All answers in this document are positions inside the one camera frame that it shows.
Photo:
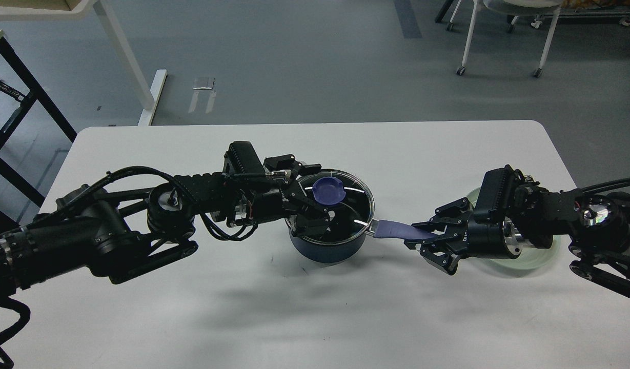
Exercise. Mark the glass lid with blue knob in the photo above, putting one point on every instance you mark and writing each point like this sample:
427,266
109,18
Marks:
340,205

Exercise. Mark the white chair with casters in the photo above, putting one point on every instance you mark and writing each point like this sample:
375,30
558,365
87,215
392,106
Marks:
515,9

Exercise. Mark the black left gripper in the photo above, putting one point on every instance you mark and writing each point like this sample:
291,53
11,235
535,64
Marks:
261,190

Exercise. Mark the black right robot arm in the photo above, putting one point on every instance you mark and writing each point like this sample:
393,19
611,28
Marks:
513,212

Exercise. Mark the black metal rack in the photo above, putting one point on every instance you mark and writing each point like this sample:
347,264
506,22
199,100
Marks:
36,94

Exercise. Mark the metal cart base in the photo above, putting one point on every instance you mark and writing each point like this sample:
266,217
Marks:
593,12

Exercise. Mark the clear glass plate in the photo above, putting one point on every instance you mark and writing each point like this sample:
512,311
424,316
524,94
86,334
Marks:
530,260

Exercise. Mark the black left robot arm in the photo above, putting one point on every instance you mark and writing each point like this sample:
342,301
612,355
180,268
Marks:
138,219

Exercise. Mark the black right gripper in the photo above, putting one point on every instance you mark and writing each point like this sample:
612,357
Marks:
481,225

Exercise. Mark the blue pot with handle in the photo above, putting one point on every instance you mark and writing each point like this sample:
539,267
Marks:
381,229

